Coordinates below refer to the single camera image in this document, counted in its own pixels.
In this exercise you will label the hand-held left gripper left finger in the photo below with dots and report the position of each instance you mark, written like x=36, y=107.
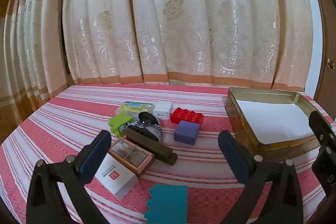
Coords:
x=95, y=155

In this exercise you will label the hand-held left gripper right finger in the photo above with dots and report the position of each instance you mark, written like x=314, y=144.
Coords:
x=233, y=158

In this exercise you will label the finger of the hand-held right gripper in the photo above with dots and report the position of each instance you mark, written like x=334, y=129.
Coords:
x=319, y=127

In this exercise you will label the white box with red label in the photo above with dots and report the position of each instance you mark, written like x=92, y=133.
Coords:
x=115, y=176

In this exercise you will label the gold rectangular tin box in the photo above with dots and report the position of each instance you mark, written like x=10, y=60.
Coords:
x=244, y=129

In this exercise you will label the pink framed box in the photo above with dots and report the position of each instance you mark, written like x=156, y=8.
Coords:
x=131, y=155

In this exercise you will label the green building block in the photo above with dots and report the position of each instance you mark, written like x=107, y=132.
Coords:
x=120, y=121

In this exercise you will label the purple block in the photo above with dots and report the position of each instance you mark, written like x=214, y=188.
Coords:
x=186, y=133

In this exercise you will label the brown comb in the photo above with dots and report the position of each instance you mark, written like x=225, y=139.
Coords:
x=149, y=145

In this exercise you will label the red building block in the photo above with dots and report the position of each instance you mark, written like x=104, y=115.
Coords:
x=187, y=119

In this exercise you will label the teal block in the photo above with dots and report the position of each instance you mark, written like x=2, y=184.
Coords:
x=168, y=203

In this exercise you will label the pink striped bedspread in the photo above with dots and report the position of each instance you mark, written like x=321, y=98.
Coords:
x=65, y=121

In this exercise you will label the white paper liner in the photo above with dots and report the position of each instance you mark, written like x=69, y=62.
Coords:
x=273, y=121

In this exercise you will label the green and white packet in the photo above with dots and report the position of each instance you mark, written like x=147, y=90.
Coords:
x=136, y=106

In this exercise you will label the brass door knob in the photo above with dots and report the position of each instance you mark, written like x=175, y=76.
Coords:
x=330, y=62

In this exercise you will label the white charger plug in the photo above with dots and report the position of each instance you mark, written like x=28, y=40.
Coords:
x=162, y=111

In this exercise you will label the brown wooden door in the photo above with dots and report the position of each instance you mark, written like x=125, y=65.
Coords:
x=328, y=29

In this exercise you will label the cream curtain with gold bands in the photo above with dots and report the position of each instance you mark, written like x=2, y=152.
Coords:
x=26, y=56

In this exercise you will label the cream floral curtain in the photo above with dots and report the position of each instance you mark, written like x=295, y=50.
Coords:
x=170, y=16

